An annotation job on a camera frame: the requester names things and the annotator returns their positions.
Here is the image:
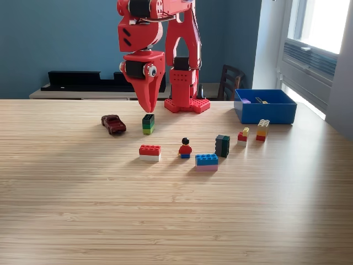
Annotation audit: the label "toy figure red shirt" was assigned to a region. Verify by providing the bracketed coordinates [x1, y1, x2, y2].
[178, 137, 193, 160]

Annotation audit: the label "blue plastic bin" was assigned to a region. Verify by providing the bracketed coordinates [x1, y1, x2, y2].
[233, 88, 298, 125]

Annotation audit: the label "dark red toy car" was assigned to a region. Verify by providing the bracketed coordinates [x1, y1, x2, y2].
[100, 114, 127, 136]

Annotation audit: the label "red white brick stack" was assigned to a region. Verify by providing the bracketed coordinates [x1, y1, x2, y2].
[138, 144, 162, 162]

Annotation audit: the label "pale wooden sideboard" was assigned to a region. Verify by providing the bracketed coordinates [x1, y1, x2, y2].
[29, 82, 221, 100]

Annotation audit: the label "dark wooden chair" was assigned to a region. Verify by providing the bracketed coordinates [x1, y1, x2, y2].
[216, 65, 246, 102]

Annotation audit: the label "grey dark green brick stack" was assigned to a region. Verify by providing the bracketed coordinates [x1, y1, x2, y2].
[214, 134, 231, 158]

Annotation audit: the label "blue pink brick stack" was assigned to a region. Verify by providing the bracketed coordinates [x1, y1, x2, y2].
[195, 153, 219, 172]

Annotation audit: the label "small red white yellow bricks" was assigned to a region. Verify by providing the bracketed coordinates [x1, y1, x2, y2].
[237, 127, 250, 147]

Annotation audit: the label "cream orange red brick stack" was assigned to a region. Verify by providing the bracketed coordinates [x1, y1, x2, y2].
[255, 119, 270, 142]

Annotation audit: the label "grey radiator unit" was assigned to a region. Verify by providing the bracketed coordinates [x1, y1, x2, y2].
[280, 38, 339, 111]

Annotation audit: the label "white window frame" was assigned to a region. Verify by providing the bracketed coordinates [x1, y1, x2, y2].
[286, 0, 350, 55]

